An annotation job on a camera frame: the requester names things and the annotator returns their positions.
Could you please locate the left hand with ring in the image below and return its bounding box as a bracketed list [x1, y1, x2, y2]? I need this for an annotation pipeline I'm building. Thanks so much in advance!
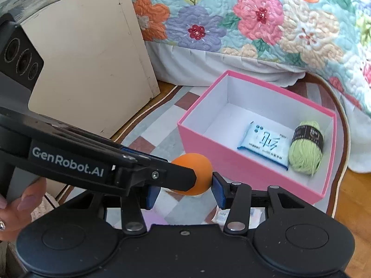
[1, 178, 47, 242]

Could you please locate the pink fluffy blanket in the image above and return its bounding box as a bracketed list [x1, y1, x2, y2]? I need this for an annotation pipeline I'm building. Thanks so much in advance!
[32, 193, 59, 221]

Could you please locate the orange makeup sponge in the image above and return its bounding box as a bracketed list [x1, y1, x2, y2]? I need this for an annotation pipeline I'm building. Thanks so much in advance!
[171, 153, 213, 196]

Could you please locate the green yarn ball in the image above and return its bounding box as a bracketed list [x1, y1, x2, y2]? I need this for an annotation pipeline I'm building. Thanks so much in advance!
[288, 121, 324, 176]

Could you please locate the pink cardboard box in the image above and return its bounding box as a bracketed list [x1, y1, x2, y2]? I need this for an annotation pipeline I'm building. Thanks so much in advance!
[178, 71, 336, 204]

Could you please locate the floral quilt bedspread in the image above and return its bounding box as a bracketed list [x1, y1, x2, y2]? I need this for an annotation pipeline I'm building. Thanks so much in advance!
[132, 0, 370, 114]

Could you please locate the white bed skirt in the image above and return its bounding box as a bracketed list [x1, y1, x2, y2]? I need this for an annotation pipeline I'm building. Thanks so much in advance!
[145, 41, 370, 173]

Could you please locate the purple plush toy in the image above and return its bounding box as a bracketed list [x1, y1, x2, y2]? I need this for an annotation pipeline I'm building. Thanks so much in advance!
[141, 210, 168, 230]

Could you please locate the small white tissue pack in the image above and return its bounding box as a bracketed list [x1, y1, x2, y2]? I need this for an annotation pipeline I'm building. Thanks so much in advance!
[211, 206, 266, 229]

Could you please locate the blue wet wipes pack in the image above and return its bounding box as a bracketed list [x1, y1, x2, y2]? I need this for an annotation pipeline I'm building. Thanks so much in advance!
[237, 121, 290, 170]

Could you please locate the checkered grey rug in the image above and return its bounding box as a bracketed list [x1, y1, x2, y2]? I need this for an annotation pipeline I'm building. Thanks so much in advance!
[54, 71, 352, 229]

